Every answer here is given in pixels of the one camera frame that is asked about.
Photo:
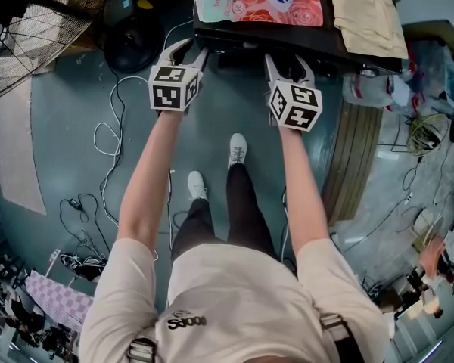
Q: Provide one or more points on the wooden slat board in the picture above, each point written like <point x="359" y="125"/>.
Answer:
<point x="353" y="161"/>

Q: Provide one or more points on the pink checked cloth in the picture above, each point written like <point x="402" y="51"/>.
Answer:
<point x="60" y="301"/>

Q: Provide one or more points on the black floor fan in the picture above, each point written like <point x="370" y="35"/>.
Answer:
<point x="41" y="25"/>

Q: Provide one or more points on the plain pink cloth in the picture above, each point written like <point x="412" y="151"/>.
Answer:
<point x="431" y="257"/>

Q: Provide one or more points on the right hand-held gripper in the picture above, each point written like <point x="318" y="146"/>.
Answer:
<point x="299" y="104"/>

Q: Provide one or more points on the person's right white shoe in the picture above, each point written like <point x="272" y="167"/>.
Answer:
<point x="237" y="149"/>

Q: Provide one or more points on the white printed t-shirt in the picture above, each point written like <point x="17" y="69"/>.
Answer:
<point x="234" y="308"/>

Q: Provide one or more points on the blue plastic bag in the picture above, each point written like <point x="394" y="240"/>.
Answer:
<point x="448" y="85"/>

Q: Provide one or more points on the person's left forearm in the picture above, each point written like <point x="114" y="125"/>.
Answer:
<point x="143" y="180"/>

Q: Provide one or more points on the small white fan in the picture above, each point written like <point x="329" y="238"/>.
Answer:
<point x="429" y="229"/>

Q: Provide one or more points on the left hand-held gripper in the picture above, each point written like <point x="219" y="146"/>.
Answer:
<point x="170" y="89"/>

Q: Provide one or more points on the person's left white shoe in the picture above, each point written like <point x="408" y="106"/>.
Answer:
<point x="196" y="185"/>

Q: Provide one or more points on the beige folded cloth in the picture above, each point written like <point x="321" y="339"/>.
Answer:
<point x="367" y="17"/>

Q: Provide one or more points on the clear bag of bottles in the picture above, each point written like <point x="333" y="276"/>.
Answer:
<point x="370" y="85"/>

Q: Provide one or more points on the person's white shoe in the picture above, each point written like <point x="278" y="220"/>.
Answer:
<point x="196" y="185"/>
<point x="237" y="149"/>

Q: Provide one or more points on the person's right forearm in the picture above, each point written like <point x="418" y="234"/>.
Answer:
<point x="302" y="195"/>

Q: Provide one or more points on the black trousers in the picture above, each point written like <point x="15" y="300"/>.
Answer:
<point x="246" y="210"/>

